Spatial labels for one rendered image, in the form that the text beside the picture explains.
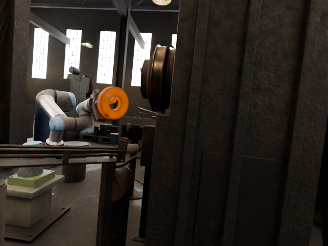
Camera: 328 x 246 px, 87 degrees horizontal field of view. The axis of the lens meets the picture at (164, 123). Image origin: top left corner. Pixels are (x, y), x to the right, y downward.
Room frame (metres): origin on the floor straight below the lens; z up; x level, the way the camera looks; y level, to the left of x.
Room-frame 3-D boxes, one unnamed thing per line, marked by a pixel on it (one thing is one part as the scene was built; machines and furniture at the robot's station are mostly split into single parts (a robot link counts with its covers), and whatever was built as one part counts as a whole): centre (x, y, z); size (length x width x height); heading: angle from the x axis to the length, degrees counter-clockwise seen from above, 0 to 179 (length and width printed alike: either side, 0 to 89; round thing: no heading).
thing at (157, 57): (1.26, 0.05, 1.11); 0.47 x 0.06 x 0.47; 174
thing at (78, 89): (4.44, 2.45, 0.75); 0.70 x 0.48 x 1.50; 174
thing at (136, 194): (1.78, 0.30, 0.36); 0.26 x 0.20 x 0.72; 29
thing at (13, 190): (1.23, 0.93, 0.28); 0.32 x 0.32 x 0.04; 86
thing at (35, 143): (1.24, 0.93, 0.52); 0.13 x 0.12 x 0.14; 141
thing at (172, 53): (1.25, -0.03, 1.11); 0.47 x 0.10 x 0.47; 174
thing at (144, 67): (1.27, 0.15, 1.11); 0.28 x 0.06 x 0.28; 174
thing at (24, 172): (1.23, 0.93, 0.40); 0.15 x 0.15 x 0.10
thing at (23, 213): (1.23, 0.93, 0.13); 0.40 x 0.40 x 0.26; 86
